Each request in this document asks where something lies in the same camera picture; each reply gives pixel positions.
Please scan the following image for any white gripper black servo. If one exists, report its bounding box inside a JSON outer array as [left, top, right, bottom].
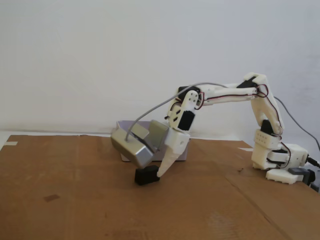
[[156, 110, 196, 178]]

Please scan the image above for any black rectangular block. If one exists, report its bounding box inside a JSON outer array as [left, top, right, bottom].
[[134, 164, 161, 186]]

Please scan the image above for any pale plastic open box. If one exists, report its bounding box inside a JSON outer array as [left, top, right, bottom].
[[115, 120, 190, 163]]

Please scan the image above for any silver webcam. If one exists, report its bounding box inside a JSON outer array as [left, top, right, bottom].
[[110, 127, 154, 169]]

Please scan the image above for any brown cardboard sheet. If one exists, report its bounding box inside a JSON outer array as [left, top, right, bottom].
[[224, 172, 320, 240], [0, 134, 283, 240]]

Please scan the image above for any grey table clamp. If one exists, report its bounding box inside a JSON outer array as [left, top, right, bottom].
[[288, 167, 317, 187]]

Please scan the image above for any grey webcam mount bracket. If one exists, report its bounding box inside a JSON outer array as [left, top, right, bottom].
[[129, 119, 170, 153]]

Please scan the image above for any grey webcam cable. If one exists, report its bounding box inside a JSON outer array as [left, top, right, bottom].
[[124, 81, 320, 153]]

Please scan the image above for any black power cable plug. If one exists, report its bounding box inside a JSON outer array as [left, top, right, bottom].
[[306, 156, 320, 169]]

